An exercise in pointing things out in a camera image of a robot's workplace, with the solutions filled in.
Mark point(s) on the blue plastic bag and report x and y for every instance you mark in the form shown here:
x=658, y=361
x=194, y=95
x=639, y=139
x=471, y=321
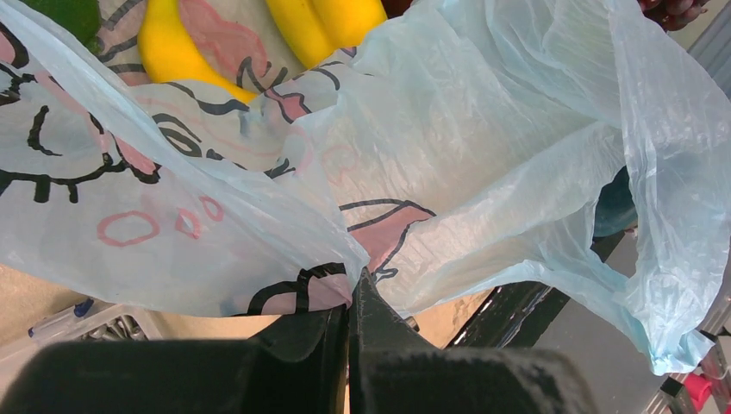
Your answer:
x=462, y=146

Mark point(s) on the yellow fake banana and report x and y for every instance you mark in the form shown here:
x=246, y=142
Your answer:
x=169, y=54
x=314, y=30

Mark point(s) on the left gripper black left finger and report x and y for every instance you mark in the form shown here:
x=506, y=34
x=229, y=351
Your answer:
x=295, y=365

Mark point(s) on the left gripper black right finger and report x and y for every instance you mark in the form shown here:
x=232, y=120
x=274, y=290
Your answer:
x=392, y=369

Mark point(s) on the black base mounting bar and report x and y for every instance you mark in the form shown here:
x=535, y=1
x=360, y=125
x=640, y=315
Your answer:
x=527, y=314

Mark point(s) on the clear plastic screw box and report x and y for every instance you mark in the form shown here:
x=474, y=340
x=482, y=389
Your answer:
x=91, y=320

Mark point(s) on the red fake grapes bunch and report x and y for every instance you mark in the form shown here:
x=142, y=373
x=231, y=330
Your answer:
x=673, y=15

